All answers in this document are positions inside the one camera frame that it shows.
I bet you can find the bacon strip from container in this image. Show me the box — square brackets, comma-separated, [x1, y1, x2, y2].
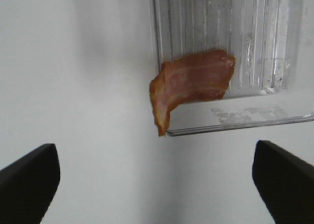
[149, 50, 236, 136]

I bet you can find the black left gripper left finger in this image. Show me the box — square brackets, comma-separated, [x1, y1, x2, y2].
[0, 144, 60, 224]

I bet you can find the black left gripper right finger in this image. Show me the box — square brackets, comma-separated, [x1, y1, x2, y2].
[252, 140, 314, 224]

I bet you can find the clear plastic left container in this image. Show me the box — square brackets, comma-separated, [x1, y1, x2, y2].
[152, 0, 314, 136]

